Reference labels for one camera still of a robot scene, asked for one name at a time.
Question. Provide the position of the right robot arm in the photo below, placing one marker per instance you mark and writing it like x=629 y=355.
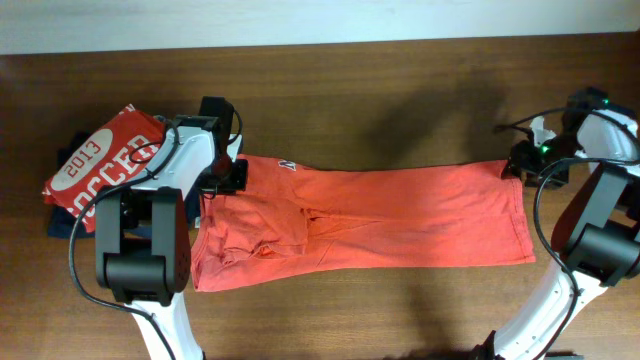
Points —
x=595 y=242

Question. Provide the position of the orange soccer t-shirt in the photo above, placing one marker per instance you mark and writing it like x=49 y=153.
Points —
x=292 y=220

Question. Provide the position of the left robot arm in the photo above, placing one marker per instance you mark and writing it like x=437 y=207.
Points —
x=143 y=251

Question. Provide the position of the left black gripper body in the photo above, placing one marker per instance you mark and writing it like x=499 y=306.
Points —
x=225 y=177

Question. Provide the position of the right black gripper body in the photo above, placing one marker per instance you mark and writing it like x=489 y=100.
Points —
x=534 y=160

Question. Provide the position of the folded navy shirt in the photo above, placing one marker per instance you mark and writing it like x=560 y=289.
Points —
x=61 y=221

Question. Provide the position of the folded red soccer shirt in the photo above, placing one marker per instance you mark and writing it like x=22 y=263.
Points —
x=113 y=154

